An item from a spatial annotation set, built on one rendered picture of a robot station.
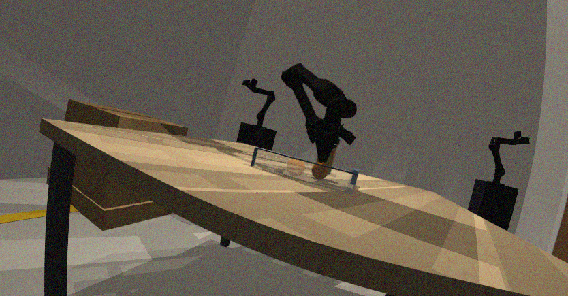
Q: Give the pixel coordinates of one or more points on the low clear wall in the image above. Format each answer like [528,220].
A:
[306,172]

